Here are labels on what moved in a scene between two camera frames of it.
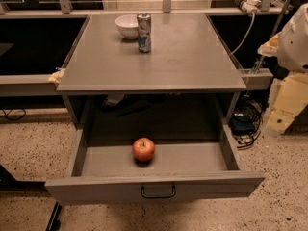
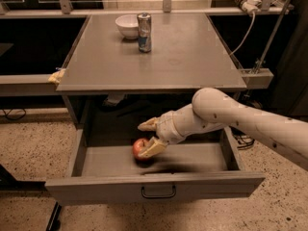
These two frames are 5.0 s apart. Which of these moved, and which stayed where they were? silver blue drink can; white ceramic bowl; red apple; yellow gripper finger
Moved: yellow gripper finger
Stayed: white ceramic bowl; silver blue drink can; red apple
